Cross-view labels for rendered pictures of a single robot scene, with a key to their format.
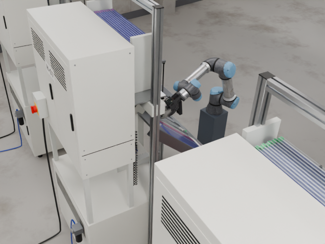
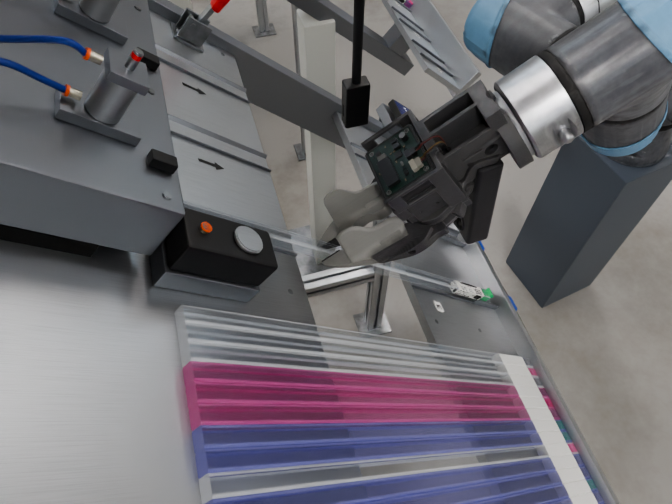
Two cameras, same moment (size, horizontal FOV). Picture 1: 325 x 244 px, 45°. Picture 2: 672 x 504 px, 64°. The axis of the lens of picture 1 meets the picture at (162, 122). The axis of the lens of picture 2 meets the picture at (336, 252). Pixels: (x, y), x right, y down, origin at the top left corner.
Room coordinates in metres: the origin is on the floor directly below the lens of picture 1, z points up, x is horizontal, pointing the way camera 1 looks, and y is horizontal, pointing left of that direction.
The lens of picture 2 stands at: (1.93, -0.07, 1.39)
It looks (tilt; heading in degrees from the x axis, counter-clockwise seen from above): 56 degrees down; 15
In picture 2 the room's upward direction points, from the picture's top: straight up
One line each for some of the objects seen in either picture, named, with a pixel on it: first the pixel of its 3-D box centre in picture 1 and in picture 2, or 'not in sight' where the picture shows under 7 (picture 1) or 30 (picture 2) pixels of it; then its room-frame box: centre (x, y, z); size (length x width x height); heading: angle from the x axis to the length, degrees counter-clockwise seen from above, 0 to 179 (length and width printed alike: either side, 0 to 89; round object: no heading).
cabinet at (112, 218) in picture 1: (114, 203); not in sight; (1.98, 0.33, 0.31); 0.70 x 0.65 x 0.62; 32
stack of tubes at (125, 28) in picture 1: (122, 46); not in sight; (2.10, 0.25, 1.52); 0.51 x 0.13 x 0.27; 32
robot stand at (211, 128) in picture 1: (211, 134); (581, 218); (2.92, -0.46, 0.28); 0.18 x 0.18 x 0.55; 41
